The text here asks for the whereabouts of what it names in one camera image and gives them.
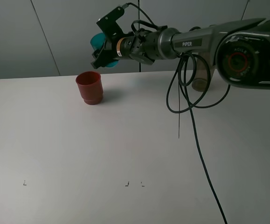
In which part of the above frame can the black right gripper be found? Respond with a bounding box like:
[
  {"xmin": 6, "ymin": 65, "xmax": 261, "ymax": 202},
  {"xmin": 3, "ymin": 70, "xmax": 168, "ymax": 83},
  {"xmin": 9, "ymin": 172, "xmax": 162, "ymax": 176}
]
[{"xmin": 90, "ymin": 28, "xmax": 136, "ymax": 69}]

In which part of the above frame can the teal translucent plastic cup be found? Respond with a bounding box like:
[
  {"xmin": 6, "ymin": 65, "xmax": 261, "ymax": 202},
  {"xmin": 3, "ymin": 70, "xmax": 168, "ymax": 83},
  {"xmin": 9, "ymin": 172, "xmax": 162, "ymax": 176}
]
[{"xmin": 90, "ymin": 33, "xmax": 118, "ymax": 68}]

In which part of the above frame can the smoky translucent water bottle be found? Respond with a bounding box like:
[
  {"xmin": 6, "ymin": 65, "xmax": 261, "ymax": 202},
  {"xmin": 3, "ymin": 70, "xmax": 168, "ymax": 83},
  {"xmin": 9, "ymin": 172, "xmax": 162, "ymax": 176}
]
[{"xmin": 191, "ymin": 52, "xmax": 215, "ymax": 92}]

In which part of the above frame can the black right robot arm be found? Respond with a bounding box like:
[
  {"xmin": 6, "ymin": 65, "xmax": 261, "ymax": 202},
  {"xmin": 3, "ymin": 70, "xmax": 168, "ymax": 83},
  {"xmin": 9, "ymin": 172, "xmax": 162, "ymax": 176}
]
[{"xmin": 92, "ymin": 17, "xmax": 270, "ymax": 90}]

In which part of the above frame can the red plastic cup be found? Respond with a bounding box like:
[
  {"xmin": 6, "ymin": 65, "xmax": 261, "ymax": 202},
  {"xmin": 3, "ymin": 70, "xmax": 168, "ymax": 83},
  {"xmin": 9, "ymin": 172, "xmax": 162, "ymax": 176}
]
[{"xmin": 76, "ymin": 71, "xmax": 104, "ymax": 105}]

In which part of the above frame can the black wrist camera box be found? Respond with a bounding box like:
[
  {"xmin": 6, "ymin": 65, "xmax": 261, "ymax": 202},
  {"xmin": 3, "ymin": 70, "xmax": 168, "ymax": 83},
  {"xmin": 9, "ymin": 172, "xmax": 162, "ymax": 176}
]
[{"xmin": 97, "ymin": 6, "xmax": 125, "ymax": 32}]

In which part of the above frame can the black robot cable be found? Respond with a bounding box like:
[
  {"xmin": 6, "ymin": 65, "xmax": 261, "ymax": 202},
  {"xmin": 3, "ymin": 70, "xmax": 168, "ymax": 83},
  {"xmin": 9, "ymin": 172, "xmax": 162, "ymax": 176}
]
[{"xmin": 122, "ymin": 2, "xmax": 231, "ymax": 224}]

